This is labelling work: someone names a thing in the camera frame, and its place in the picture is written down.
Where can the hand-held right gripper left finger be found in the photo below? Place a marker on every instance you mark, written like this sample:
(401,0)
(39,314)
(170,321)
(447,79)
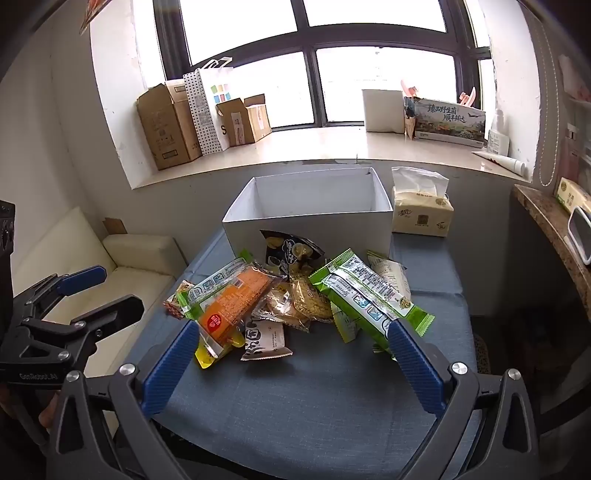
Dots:
(170,369)

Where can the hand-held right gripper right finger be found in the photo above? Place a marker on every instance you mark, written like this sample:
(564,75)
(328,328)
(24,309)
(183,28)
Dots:
(415,369)

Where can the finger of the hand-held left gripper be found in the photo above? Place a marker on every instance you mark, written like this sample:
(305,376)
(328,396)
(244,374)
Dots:
(111,314)
(83,280)

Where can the orange snack packet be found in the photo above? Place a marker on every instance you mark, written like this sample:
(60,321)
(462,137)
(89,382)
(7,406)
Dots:
(231,300)

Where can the large green snack packet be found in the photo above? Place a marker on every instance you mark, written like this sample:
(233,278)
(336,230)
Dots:
(360,290)

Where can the pink calligraphy snack packet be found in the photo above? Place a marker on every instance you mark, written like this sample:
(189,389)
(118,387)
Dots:
(265,340)

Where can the white cardboard box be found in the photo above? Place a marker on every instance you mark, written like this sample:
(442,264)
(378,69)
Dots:
(314,230)

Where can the cream sofa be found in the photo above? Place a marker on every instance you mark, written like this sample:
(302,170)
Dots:
(138,258)

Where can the small red snack packet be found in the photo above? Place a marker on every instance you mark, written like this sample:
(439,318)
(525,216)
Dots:
(174,307)

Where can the brown cardboard piece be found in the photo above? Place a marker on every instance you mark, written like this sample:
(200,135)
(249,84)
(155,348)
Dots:
(114,226)

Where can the spotted cushion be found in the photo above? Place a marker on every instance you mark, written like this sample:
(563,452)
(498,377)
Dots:
(482,353)

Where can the light green snack packet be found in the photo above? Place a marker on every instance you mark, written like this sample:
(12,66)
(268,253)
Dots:
(345,325)

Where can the cream snack packet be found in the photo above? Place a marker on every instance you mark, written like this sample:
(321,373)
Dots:
(392,277)

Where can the blue tablecloth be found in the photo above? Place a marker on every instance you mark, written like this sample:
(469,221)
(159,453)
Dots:
(300,406)

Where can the clear yellow crisp cake packet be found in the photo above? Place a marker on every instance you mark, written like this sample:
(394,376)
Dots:
(309,297)

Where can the clear round pastry packet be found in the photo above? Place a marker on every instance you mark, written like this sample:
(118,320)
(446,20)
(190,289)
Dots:
(279,302)

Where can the beige tissue pack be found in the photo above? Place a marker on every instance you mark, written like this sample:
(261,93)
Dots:
(420,212)

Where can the black chips packet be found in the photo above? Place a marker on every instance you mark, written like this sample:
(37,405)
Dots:
(288,254)

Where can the large brown cardboard box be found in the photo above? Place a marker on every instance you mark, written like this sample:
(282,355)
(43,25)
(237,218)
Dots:
(166,129)

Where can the granite counter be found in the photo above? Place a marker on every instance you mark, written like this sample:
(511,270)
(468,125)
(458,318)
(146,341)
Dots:
(540,217)

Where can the polka-dot paper bag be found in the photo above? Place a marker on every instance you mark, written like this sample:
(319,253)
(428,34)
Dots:
(207,115)

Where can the white plastic container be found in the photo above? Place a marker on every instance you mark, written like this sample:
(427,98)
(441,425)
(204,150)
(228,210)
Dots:
(581,235)

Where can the white tube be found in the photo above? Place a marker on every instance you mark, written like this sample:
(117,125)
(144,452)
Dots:
(505,162)

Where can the small open cardboard box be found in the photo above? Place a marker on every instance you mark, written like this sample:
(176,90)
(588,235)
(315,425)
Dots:
(244,122)

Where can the green tissue box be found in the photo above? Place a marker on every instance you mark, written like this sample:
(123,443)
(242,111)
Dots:
(572,196)

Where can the white plastic bottle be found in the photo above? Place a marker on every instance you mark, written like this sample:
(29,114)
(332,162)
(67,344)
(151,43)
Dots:
(497,138)

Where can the printed landscape gift box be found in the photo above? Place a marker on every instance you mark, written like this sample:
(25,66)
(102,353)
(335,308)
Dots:
(448,122)

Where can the white box on windowsill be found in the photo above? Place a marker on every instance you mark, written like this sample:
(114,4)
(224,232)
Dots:
(382,110)

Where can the red hanging decoration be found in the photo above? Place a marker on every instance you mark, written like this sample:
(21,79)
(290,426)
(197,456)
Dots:
(92,14)

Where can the pink plastic object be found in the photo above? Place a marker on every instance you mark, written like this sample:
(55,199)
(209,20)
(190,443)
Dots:
(467,98)

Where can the black window frame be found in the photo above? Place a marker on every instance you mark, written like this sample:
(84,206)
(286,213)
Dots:
(310,60)

